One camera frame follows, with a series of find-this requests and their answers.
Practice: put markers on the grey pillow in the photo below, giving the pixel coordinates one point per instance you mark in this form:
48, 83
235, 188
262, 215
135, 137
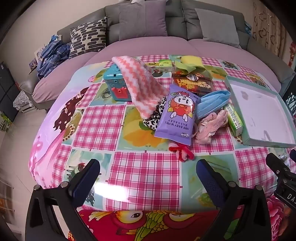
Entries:
217, 27

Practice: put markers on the red parrot print cloth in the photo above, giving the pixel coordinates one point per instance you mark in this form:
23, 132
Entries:
143, 222

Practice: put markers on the pink lace scrunchie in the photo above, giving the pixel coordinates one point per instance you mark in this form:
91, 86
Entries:
210, 127

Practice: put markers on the yellow green cloth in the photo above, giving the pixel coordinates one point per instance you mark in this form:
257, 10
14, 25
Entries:
188, 60

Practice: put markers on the blue plastic bag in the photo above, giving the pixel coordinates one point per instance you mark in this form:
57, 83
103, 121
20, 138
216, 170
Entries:
248, 27

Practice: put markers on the red white pipe cleaner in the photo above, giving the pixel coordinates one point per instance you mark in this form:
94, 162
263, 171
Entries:
182, 153

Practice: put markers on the dark cabinet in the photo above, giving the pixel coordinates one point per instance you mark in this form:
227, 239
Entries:
7, 92

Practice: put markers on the long green tissue pack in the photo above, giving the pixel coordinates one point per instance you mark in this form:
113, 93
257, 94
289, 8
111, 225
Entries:
234, 122

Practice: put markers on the black white patterned pillow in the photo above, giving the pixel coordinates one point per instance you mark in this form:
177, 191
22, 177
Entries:
87, 37

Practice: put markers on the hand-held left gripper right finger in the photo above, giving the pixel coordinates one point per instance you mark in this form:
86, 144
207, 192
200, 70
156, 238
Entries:
209, 180

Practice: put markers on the pink white zigzag towel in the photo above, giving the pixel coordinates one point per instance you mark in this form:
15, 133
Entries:
143, 85

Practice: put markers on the purple sofa cover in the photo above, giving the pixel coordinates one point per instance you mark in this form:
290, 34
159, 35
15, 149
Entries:
138, 46

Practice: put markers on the white tray with teal rim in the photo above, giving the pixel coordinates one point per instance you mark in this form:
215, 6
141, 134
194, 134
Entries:
254, 111

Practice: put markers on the leopard print scrunchie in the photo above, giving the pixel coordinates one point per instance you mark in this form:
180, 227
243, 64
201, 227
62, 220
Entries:
151, 122

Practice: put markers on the blue plaid clothing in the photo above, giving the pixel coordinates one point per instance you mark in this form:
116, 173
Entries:
50, 55

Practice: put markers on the purple baby wipes pack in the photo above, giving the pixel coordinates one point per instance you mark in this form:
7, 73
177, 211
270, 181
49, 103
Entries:
175, 115

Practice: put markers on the grey sofa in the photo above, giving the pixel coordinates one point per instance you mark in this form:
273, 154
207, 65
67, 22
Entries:
178, 20

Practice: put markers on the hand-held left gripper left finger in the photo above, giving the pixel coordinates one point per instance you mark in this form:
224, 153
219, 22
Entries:
84, 183

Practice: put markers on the red hanging ornament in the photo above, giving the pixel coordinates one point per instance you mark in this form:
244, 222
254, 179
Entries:
292, 54

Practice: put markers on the beige patterned curtain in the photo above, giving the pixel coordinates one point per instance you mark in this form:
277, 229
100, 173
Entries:
268, 30

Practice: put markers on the blue face mask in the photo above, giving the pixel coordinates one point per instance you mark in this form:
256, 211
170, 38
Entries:
208, 104

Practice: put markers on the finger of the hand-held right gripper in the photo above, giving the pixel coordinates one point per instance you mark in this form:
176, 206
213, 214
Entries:
293, 155
277, 165

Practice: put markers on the purple pillow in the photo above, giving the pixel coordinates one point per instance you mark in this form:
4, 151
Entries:
143, 20

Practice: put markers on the teal plastic toy box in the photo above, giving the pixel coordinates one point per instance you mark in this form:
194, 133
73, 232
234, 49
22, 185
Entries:
113, 85

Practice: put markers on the clear box with red card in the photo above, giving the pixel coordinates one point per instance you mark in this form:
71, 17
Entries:
192, 83

